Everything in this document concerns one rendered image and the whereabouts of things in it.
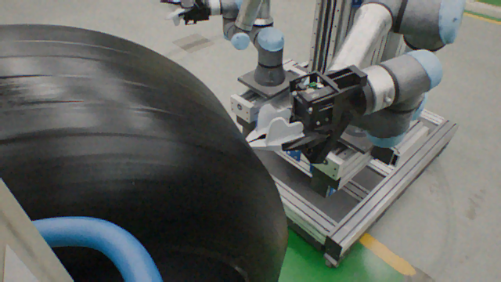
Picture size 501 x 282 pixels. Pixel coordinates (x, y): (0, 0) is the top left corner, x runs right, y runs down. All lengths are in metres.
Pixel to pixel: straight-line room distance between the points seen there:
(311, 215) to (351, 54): 1.07
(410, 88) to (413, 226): 1.57
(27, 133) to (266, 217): 0.24
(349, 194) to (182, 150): 1.61
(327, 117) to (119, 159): 0.36
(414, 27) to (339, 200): 1.08
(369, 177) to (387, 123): 1.32
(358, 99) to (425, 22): 0.44
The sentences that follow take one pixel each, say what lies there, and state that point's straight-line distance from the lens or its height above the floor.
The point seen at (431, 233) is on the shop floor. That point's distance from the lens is 2.17.
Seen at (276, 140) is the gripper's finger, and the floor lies 1.26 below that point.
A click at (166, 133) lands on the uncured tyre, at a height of 1.42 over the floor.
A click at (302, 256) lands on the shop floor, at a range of 1.88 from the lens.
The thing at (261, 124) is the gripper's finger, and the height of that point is 1.27.
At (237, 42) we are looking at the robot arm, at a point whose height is 0.95.
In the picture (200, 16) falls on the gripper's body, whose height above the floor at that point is 1.01.
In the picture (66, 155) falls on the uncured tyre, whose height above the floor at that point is 1.44.
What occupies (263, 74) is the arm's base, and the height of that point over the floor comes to 0.77.
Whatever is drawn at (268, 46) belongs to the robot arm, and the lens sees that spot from 1.58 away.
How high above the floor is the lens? 1.62
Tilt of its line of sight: 42 degrees down
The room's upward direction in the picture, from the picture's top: straight up
